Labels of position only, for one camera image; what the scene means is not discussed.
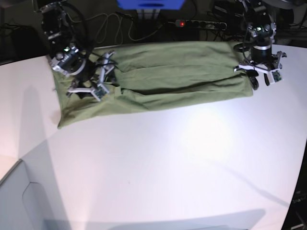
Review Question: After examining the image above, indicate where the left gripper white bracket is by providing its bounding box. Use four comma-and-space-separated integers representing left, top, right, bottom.
234, 51, 287, 91

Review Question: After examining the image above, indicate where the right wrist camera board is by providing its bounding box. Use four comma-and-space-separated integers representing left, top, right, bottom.
94, 84, 109, 101

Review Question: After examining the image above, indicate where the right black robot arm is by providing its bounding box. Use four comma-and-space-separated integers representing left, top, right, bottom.
37, 0, 116, 101

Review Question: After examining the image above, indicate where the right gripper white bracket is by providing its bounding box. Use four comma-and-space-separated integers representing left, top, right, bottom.
67, 50, 117, 99

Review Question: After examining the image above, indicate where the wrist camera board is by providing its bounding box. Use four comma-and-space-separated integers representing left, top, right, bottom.
267, 70, 282, 85
94, 84, 109, 101

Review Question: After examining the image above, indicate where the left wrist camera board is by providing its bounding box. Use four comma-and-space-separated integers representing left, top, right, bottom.
267, 70, 282, 85

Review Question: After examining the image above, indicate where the grey cable on floor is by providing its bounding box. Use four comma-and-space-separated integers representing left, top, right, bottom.
79, 11, 166, 45

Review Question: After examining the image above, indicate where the blue box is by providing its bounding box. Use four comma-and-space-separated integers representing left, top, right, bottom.
117, 0, 185, 10

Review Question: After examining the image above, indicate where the green T-shirt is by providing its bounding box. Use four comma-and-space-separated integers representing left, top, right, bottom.
53, 41, 253, 128

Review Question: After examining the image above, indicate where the black power strip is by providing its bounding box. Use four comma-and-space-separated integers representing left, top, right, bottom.
175, 19, 227, 31

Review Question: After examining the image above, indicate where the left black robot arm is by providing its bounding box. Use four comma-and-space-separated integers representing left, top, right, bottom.
233, 0, 287, 90

